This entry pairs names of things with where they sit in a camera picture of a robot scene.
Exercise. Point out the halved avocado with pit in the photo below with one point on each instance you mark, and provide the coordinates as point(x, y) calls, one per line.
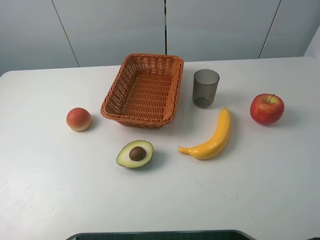
point(135, 154)

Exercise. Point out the orange wicker basket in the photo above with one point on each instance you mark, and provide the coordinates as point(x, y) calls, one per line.
point(145, 91)

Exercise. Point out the grey translucent plastic cup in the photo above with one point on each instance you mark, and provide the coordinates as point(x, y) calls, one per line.
point(205, 84)

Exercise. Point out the yellow banana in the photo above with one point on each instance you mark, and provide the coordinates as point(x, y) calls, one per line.
point(216, 143)

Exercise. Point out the red-orange peach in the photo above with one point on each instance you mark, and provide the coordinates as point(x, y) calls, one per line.
point(78, 119)

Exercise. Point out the red apple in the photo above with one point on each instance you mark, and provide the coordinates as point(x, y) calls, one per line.
point(267, 109)

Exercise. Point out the dark monitor edge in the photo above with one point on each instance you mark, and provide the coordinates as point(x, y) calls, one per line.
point(165, 235)

